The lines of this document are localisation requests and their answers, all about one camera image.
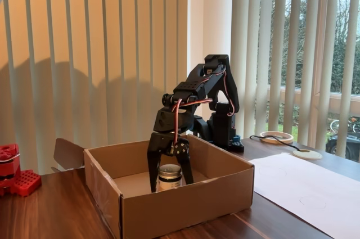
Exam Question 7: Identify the small jar with silver lid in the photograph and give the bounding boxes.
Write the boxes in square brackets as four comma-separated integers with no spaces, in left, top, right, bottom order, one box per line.
[157,164,182,192]

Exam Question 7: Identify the red leader robot arm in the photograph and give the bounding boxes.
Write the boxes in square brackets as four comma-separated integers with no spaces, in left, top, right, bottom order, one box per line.
[0,143,43,198]

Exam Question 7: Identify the open cardboard box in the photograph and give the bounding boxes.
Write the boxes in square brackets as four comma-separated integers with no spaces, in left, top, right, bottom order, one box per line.
[51,134,255,239]

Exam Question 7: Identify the black clamp with blue knob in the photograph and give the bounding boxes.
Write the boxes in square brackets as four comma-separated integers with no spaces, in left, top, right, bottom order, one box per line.
[192,115,211,139]

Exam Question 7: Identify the masking tape roll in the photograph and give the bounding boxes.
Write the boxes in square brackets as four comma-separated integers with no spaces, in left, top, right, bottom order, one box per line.
[259,130,294,145]

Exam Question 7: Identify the white vertical blinds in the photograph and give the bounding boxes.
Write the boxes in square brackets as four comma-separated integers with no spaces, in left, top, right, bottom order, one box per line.
[0,0,188,175]
[230,0,360,164]

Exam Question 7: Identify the white paper sheet with circles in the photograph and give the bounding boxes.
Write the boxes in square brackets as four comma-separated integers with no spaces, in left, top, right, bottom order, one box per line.
[249,152,360,239]

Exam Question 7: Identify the bicycle outside window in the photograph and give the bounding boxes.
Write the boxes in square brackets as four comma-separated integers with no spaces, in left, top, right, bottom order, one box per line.
[328,117,360,135]

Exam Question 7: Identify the red white servo cable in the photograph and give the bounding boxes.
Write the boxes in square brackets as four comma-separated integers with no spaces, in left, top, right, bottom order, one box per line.
[172,98,213,150]

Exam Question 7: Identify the thin black cable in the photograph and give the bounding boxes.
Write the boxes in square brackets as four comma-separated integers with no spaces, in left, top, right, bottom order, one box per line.
[249,134,303,152]

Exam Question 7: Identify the white desk cable grommet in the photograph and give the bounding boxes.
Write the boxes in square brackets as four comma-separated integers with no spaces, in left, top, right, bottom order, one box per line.
[292,149,323,161]

